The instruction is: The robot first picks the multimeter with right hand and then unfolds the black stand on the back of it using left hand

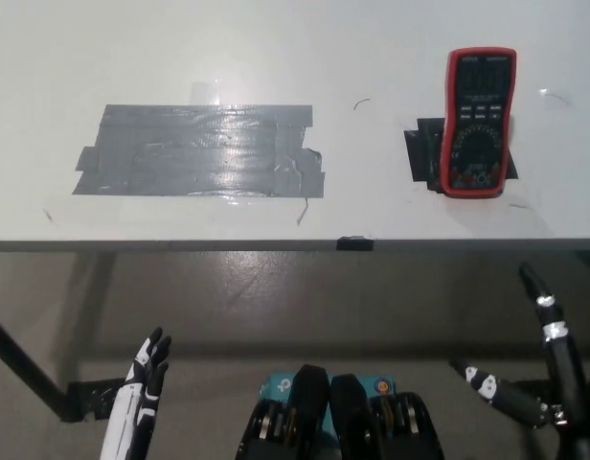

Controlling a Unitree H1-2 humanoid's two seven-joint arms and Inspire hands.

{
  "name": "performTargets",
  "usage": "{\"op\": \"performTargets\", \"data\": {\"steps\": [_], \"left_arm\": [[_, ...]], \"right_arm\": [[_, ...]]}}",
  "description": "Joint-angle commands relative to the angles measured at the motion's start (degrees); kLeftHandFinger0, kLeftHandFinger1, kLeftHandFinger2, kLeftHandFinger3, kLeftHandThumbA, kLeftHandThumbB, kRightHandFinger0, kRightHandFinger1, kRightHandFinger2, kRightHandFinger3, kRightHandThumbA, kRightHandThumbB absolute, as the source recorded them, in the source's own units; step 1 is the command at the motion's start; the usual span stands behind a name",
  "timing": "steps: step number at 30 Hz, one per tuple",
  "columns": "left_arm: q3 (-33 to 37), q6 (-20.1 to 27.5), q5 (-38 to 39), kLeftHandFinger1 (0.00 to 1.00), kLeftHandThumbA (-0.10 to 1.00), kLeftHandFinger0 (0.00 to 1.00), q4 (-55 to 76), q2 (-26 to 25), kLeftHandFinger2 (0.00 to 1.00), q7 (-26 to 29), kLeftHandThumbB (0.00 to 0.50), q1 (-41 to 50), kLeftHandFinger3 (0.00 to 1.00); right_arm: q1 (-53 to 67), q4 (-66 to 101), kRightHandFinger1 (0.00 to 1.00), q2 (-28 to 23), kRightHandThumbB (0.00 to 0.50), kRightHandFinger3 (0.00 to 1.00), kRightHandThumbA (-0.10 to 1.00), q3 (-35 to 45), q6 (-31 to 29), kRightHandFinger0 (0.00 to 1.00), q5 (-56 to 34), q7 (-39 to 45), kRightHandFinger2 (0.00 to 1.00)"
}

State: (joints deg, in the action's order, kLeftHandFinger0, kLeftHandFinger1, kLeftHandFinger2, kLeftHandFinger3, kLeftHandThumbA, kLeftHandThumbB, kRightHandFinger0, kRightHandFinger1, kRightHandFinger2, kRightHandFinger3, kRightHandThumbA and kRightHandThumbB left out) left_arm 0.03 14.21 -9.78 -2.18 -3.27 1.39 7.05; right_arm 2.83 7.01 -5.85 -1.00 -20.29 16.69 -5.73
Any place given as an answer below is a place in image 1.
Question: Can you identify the red digital multimeter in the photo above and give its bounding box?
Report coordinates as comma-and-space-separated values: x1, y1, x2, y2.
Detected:
438, 46, 518, 199

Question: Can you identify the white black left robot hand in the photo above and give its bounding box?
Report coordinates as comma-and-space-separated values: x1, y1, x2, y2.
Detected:
99, 327, 173, 460

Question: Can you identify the black tape patch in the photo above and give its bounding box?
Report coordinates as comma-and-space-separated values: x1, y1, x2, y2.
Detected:
402, 116, 519, 194

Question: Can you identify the small black edge tape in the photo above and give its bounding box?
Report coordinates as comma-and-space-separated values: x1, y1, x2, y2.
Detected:
336, 234, 375, 252

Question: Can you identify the grey duct tape patch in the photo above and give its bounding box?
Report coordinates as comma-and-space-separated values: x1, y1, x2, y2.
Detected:
71, 102, 328, 198

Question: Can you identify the black floor tape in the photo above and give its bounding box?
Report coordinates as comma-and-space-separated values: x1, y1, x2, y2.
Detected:
512, 378, 553, 402
59, 377, 128, 423

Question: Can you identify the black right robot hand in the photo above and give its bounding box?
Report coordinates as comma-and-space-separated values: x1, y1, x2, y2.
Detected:
448, 261, 590, 460

